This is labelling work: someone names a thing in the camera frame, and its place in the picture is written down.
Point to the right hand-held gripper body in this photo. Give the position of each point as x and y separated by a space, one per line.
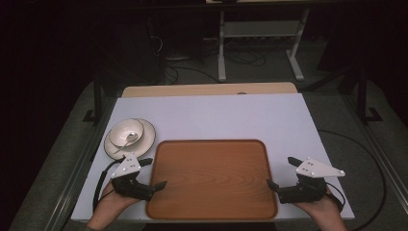
316 170

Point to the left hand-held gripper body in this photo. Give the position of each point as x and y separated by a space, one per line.
126 168

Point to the person's left hand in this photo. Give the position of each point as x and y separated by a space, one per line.
110 203

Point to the person's right hand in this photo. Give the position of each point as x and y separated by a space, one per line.
320 208

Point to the white plate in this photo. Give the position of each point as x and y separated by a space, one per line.
146 142

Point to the metal spoon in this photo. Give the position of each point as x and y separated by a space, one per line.
131 138

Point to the white bowl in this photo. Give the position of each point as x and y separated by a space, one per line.
123 130

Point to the brown wooden tray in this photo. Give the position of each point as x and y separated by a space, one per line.
211 179

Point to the black metal stand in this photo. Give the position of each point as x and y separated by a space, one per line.
362 96
96 96

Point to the white metal stand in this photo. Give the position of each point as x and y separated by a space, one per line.
260 29

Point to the aluminium floor rail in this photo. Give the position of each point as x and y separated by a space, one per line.
381 154
80 166

